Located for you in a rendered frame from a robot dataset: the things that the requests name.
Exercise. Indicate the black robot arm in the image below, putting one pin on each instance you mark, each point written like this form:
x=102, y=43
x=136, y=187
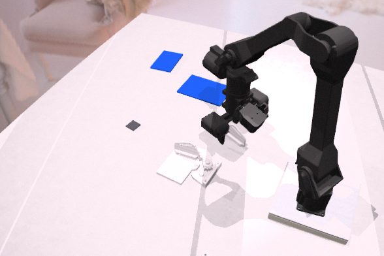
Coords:
x=332, y=49

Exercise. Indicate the blue flat rectangular plate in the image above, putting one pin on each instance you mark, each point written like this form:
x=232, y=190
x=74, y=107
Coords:
x=166, y=61
x=203, y=89

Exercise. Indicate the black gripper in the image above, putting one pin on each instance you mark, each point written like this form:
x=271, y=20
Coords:
x=217, y=125

